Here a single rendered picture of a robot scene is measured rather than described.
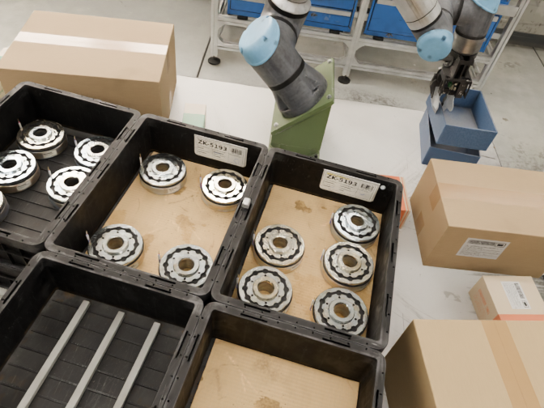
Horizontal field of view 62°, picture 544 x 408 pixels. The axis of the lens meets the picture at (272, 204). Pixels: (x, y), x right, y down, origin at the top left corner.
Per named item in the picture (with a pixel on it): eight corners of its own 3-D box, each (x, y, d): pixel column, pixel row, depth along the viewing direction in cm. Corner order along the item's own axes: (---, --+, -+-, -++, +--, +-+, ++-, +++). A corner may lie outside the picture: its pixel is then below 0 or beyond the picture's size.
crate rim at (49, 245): (144, 120, 105) (143, 111, 103) (269, 153, 102) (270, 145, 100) (43, 256, 78) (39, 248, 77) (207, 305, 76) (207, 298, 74)
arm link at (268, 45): (261, 93, 120) (227, 54, 113) (272, 62, 128) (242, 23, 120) (297, 76, 113) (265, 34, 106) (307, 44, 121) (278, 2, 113)
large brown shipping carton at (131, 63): (19, 130, 127) (-6, 67, 112) (51, 70, 146) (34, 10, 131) (164, 141, 131) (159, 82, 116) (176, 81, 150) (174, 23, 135)
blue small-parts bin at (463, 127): (425, 101, 143) (434, 82, 138) (471, 108, 144) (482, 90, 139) (435, 143, 130) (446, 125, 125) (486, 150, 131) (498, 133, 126)
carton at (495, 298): (468, 291, 109) (482, 275, 103) (514, 292, 110) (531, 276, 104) (492, 357, 98) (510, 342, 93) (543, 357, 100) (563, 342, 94)
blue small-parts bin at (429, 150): (418, 123, 150) (427, 106, 145) (463, 133, 150) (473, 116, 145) (421, 163, 137) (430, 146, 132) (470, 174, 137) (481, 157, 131)
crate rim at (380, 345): (269, 153, 102) (270, 145, 100) (400, 189, 100) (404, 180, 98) (207, 305, 76) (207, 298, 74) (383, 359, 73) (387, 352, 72)
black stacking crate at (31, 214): (37, 121, 114) (23, 82, 106) (147, 150, 112) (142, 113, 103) (-84, 240, 88) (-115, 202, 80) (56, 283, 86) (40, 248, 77)
